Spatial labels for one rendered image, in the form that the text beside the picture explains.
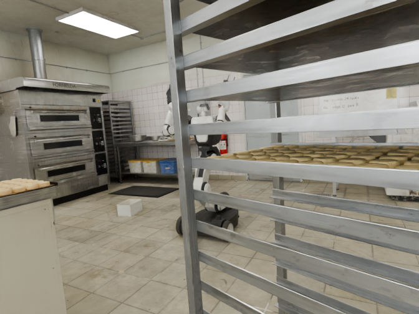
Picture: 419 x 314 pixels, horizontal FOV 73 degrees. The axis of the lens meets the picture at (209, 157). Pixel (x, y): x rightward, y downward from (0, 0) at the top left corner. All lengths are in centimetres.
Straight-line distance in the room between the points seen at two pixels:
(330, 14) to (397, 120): 20
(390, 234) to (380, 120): 18
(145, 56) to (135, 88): 77
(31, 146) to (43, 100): 75
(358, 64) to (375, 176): 18
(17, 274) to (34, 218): 26
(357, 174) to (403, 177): 6
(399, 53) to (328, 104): 467
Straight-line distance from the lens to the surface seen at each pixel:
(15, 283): 167
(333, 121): 53
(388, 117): 50
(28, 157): 504
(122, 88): 729
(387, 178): 51
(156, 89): 660
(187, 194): 78
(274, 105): 109
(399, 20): 64
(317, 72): 54
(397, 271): 103
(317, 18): 56
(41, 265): 170
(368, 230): 54
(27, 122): 505
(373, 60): 51
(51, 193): 166
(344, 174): 53
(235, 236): 72
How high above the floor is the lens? 115
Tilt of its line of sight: 7 degrees down
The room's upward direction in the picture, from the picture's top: 4 degrees counter-clockwise
